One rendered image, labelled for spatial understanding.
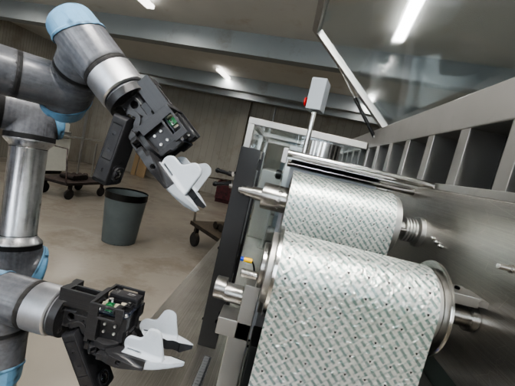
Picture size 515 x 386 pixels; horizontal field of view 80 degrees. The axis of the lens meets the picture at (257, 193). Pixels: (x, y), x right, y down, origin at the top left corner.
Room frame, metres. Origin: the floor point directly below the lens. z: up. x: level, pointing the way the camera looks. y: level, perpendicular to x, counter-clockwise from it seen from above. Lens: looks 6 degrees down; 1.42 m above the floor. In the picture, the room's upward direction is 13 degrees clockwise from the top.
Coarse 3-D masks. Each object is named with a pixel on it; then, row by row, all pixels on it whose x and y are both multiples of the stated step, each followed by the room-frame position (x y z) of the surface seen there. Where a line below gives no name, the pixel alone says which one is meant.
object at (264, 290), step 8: (272, 240) 0.49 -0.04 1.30; (272, 248) 0.46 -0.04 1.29; (272, 256) 0.45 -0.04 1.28; (272, 264) 0.44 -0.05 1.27; (272, 272) 0.44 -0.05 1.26; (264, 280) 0.44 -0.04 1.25; (264, 288) 0.44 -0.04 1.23; (440, 288) 0.44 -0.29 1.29; (264, 296) 0.45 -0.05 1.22; (440, 312) 0.42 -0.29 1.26; (440, 320) 0.42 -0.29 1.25
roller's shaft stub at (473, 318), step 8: (456, 304) 0.47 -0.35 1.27; (456, 312) 0.46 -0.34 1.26; (464, 312) 0.46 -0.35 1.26; (472, 312) 0.46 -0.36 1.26; (456, 320) 0.46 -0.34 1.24; (464, 320) 0.46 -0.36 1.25; (472, 320) 0.45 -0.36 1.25; (480, 320) 0.45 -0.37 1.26; (464, 328) 0.46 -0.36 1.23; (472, 328) 0.45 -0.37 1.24
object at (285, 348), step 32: (256, 352) 0.43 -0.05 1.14; (288, 352) 0.43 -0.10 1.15; (320, 352) 0.43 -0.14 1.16; (352, 352) 0.42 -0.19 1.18; (384, 352) 0.42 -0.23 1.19; (256, 384) 0.43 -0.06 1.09; (288, 384) 0.43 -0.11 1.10; (320, 384) 0.42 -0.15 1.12; (352, 384) 0.42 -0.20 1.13; (384, 384) 0.42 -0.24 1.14; (416, 384) 0.42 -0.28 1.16
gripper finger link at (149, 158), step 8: (144, 152) 0.45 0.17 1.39; (152, 152) 0.45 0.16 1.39; (144, 160) 0.44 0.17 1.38; (152, 160) 0.44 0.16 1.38; (160, 160) 0.46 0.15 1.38; (152, 168) 0.44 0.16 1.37; (160, 168) 0.45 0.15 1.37; (160, 176) 0.44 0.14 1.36; (168, 176) 0.45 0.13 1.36; (168, 184) 0.45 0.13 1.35
